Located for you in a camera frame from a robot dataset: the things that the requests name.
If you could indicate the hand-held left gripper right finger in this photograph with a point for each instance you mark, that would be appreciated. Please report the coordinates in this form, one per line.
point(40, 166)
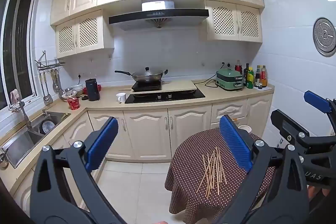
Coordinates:
point(236, 145)

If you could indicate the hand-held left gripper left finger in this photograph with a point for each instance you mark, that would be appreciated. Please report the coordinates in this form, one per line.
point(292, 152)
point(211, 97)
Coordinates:
point(102, 142)

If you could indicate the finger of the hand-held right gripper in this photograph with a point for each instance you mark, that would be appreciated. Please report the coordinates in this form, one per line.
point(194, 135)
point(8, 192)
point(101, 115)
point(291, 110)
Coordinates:
point(316, 101)
point(282, 120)

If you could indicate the bunch of wooden chopsticks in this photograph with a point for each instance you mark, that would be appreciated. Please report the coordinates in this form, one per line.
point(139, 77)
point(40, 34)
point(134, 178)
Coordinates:
point(212, 169)

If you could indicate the person's right hand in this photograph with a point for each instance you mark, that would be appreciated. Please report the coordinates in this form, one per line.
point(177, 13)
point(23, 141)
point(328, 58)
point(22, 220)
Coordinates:
point(312, 192)

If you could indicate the white paper sheet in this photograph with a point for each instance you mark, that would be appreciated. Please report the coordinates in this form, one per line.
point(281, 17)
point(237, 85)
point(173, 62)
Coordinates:
point(269, 87)

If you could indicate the orange sauce bottle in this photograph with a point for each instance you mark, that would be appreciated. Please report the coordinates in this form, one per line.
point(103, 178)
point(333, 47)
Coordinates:
point(263, 79)

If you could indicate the cream base cabinets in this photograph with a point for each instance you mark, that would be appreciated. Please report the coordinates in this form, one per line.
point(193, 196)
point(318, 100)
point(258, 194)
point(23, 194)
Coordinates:
point(147, 134)

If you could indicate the red paper cup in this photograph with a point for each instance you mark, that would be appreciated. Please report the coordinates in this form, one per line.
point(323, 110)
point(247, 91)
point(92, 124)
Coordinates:
point(74, 104)

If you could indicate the white mug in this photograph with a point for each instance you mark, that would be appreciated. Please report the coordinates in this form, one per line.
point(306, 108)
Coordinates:
point(121, 98)

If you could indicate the dark soy sauce bottle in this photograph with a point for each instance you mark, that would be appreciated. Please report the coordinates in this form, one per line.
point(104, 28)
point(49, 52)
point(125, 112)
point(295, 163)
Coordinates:
point(257, 78)

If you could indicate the brown dotted tablecloth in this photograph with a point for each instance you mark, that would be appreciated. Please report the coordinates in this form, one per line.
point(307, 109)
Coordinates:
point(189, 161)

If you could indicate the green yellow bottle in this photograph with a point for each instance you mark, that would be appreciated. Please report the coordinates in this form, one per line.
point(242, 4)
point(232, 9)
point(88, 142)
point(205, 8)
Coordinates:
point(250, 79)

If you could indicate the black electric kettle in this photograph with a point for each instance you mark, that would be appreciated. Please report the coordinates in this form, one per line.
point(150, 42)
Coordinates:
point(92, 90)

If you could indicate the red container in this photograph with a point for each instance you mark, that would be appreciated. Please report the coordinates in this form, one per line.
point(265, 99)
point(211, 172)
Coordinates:
point(99, 87)

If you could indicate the ribbed steel pot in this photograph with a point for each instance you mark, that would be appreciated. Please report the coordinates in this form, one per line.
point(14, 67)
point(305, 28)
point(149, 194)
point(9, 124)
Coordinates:
point(48, 128)

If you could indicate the dark olive oil bottle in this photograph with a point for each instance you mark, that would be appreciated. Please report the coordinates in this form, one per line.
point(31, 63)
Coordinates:
point(246, 77)

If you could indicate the white bowl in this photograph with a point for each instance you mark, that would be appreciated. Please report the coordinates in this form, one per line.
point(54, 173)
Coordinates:
point(78, 88)

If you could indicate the sink soap dispenser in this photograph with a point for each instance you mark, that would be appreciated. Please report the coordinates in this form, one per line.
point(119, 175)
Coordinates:
point(44, 113)

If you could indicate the green electric multi-cooker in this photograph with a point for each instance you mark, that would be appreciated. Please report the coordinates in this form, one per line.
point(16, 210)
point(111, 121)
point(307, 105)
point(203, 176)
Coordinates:
point(228, 79)

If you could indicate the round metal steamer plate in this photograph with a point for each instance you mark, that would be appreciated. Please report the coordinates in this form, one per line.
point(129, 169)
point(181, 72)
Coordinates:
point(324, 35)

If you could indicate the red bottle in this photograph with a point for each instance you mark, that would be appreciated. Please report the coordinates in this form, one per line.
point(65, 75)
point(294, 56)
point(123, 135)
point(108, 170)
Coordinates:
point(238, 67)

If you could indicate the steel ladle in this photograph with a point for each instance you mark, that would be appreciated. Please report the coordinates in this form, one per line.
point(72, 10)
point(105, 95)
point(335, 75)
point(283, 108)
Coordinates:
point(55, 86)

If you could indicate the black glass gas hob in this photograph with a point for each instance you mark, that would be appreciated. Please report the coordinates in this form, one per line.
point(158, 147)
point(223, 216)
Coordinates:
point(162, 98)

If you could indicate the steel wok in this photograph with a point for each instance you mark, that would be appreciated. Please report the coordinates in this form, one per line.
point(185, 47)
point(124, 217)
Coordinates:
point(147, 77)

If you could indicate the steel sink faucet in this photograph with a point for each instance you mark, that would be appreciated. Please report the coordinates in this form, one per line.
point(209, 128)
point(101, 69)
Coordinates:
point(26, 116)

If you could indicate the stainless steel sink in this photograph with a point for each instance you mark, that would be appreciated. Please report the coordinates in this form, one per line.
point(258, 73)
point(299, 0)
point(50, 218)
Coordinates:
point(21, 142)

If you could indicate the wooden cutting board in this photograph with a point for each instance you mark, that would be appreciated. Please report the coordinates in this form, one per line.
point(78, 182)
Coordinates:
point(178, 86)

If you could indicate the glass wok lid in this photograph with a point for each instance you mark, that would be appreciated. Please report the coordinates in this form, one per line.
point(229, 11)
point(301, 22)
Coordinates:
point(147, 72)

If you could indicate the kitchen window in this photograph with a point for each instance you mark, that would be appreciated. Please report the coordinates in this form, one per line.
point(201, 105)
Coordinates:
point(21, 43)

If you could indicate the black range hood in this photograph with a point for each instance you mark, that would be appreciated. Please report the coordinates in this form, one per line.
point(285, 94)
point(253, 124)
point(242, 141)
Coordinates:
point(157, 16)

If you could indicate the cream lattice door wall cabinet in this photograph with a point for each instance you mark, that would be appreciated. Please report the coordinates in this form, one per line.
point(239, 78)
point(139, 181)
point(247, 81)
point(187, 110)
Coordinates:
point(88, 32)
point(223, 20)

